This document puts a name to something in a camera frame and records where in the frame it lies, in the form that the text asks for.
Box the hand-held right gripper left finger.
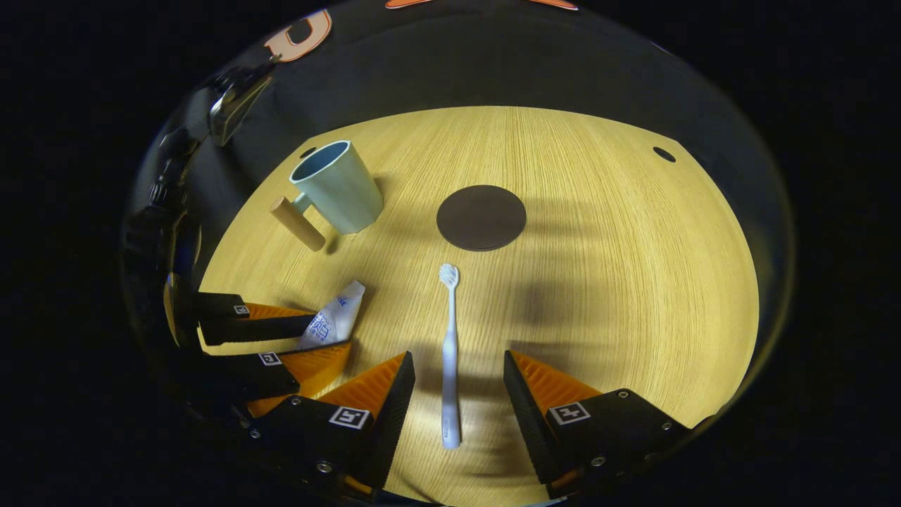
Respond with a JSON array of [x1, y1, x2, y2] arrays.
[[246, 351, 416, 497]]

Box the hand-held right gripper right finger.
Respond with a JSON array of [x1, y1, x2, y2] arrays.
[[503, 350, 694, 499]]

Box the white toothpaste tube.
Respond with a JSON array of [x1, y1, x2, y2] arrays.
[[297, 280, 366, 351]]

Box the white toothbrush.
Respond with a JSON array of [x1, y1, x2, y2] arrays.
[[439, 263, 462, 450]]

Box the light blue cup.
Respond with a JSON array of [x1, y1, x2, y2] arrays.
[[271, 140, 385, 253]]

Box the dark round coaster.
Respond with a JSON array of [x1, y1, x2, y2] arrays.
[[436, 184, 528, 253]]

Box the black backdrop cloth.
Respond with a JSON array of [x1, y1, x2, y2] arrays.
[[141, 0, 793, 339]]

